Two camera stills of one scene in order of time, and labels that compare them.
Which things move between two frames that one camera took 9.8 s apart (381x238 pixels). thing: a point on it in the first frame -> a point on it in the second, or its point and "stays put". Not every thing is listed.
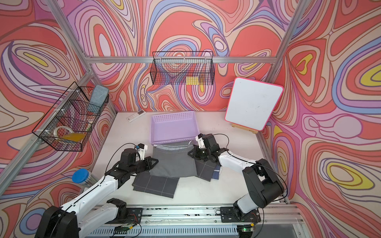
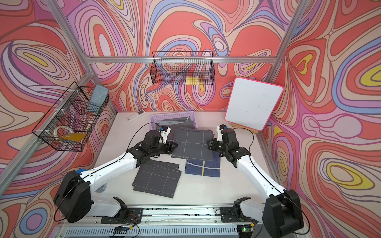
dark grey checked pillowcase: [205, 169] -> [191, 144]
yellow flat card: [77, 137] stays put
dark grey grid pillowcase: [161, 186] stays put
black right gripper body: [201, 153] -> [216, 146]
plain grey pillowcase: [173, 161] -> [175, 123]
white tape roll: [55, 131] stays put
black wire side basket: [66, 126] stays put
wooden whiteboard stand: [254, 131] stays put
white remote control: [135, 115] stays put
